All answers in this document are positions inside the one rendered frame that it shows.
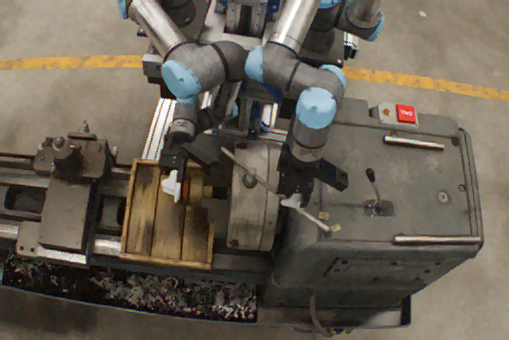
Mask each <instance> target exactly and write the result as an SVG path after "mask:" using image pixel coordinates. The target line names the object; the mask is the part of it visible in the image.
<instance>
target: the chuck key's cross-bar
mask: <svg viewBox="0 0 509 340"><path fill-rule="evenodd" d="M221 150H222V151H223V152H224V153H225V154H226V155H228V156H229V157H230V158H231V159H232V160H234V161H235V162H236V163H237V164H238V165H239V166H241V167H242V168H243V169H244V170H245V171H247V172H248V170H249V167H248V166H247V165H246V164H245V163H243V162H242V161H241V160H240V159H239V158H238V157H236V156H235V155H234V154H233V153H232V152H230V151H229V150H228V149H227V148H226V147H224V146H222V147H221ZM254 178H255V179H256V180H257V181H258V182H260V183H261V184H262V185H263V186H264V187H265V188H266V189H267V190H269V191H270V192H271V193H273V194H274V195H275V196H277V197H278V198H280V199H281V200H284V199H288V198H287V197H285V196H284V195H278V194H276V189H274V188H273V187H272V186H270V185H269V184H268V183H266V182H265V181H264V180H263V179H261V178H260V177H259V176H258V175H257V174H256V175H255V176H254ZM298 212H299V213H300V214H302V215H303V216H305V217H306V218H307V219H309V220H310V221H311V222H313V223H314V224H316V225H317V226H318V227H319V228H320V229H323V230H324V231H325V232H328V231H329V227H328V226H327V227H326V226H325V225H323V224H322V223H321V222H320V221H319V220H317V219H316V218H315V217H313V216H312V215H311V214H309V213H308V212H306V211H305V210H304V209H302V210H298Z"/></svg>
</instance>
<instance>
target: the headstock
mask: <svg viewBox="0 0 509 340"><path fill-rule="evenodd" d="M368 110H369V119H367V118H364V117H362V116H361V115H359V114H358V112H354V111H345V110H340V108H339V107H337V110H336V115H335V117H334V119H333V121H332V124H331V127H330V130H329V133H328V140H327V143H326V146H325V149H324V153H323V155H322V156H321V157H322V158H324V159H326V160H327V161H329V162H331V163H332V164H333V165H335V166H337V167H338V168H340V169H342V170H344V171H345V172H347V174H348V185H349V187H348V188H346V189H345V190H343V191H342V192H341V191H337V190H335V189H334V188H332V187H331V186H329V185H327V184H326V183H324V182H322V181H320V180H318V179H317V178H314V187H313V192H312V194H311V196H310V199H309V203H308V206H307V207H305V208H304V210H305V211H306V212H308V213H309V214H311V215H312V216H313V217H315V218H316V219H317V220H319V221H320V222H321V223H322V224H323V225H325V226H326V227H327V226H328V227H329V231H328V232H325V231H324V230H323V229H320V228H319V227H318V226H317V225H316V224H314V223H313V222H311V221H310V220H309V219H307V218H306V217H305V216H303V215H302V214H300V213H299V212H298V211H297V212H296V210H295V209H293V208H291V207H287V212H286V217H285V222H284V226H283V228H282V231H281V233H280V234H275V248H274V259H273V274H272V277H273V281H274V282H275V283H276V284H277V285H278V286H280V287H284V288H288V287H295V288H298V287H301V286H303V285H305V284H306V283H308V282H315V283H327V284H328V283H339V284H346V283H350V284H360V283H363V284H373V283H374V284H415V283H416V284H424V283H426V284H429V283H434V282H435V281H437V280H438V279H440V278H441V277H442V276H444V275H445V274H447V273H449V272H450V271H452V270H453V269H454V268H456V267H457V266H459V265H460V264H462V263H463V262H464V261H465V260H467V259H468V258H475V257H476V256H477V253H478V252H480V250H481V249H482V247H483V244H484V235H483V233H484V231H483V227H482V226H483V222H482V213H481V205H480V195H479V191H478V182H477V177H476V168H475V164H474V154H473V150H472V146H471V141H470V134H469V133H468V132H467V131H466V130H465V129H464V128H458V127H457V123H456V120H453V119H452V118H449V117H447V116H440V115H431V114H423V113H421V112H418V121H419V128H412V127H410V126H401V125H393V124H384V123H380V119H379V109H378V107H377V106H374V107H371V108H369V109H368ZM384 135H391V136H399V137H407V138H412V139H415V140H422V141H430V142H438V143H443V144H444V148H443V150H436V149H428V148H421V147H412V146H405V145H397V144H388V143H385V142H383V137H384ZM368 168H372V169H373V170H374V173H375V183H376V186H377V188H378V191H379V193H380V196H381V200H382V203H386V205H387V206H388V208H389V212H388V213H387V214H386V215H379V214H378V211H377V206H378V205H379V204H380V203H379V201H378V199H377V197H376V194H375V191H374V190H375V189H374V186H373V184H372V182H370V181H369V180H368V178H367V174H366V170H367V169H368ZM312 202H313V203H314V202H317V204H318V205H316V206H313V204H312ZM319 212H324V213H327V214H329V219H328V220H323V219H318V217H319V216H318V215H319ZM337 223H338V224H339V226H340V228H341V230H338V231H336V232H334V231H333V228H332V227H331V226H332V225H335V224H337ZM394 235H399V236H406V235H412V236H422V235H425V236H436V235H438V236H479V237H480V243H479V244H472V243H469V244H460V243H458V244H423V243H421V244H409V243H407V244H396V243H394Z"/></svg>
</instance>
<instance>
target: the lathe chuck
mask: <svg viewBox="0 0 509 340"><path fill-rule="evenodd" d="M241 143H243V144H245V145H246V146H247V149H245V150H242V149H240V148H236V144H241ZM235 156H236V157H238V158H239V159H240V160H241V161H242V162H243V163H245V164H246V165H247V166H248V167H249V168H250V167H255V168H256V170H257V172H256V173H257V175H258V176H259V177H260V178H261V179H263V180H264V181H265V182H266V183H267V176H268V144H267V142H266V141H255V140H244V139H236V143H235ZM247 175H248V172H247V171H245V170H244V169H243V168H242V167H241V166H239V165H238V164H237V163H236V162H235V161H234V170H233V181H232V193H231V204H230V215H229V227H228V238H227V240H228V241H231V240H237V242H238V244H237V245H235V246H232V245H229V244H227V247H228V248H233V249H246V250H258V249H259V246H260V242H261V236H262V229H263V222H264V214H265V203H266V192H267V189H266V188H265V187H264V186H263V185H262V184H261V183H260V182H258V181H256V184H255V185H254V186H252V187H248V186H247V185H246V184H245V183H244V179H245V177H246V176H247Z"/></svg>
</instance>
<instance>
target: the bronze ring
mask: <svg viewBox="0 0 509 340"><path fill-rule="evenodd" d="M203 179H204V175H203V177H201V176H192V178H190V177H182V180H181V187H180V199H181V202H184V203H187V202H190V204H191V205H200V207H202V202H203V198H207V199H213V188H214V186H204V182H203Z"/></svg>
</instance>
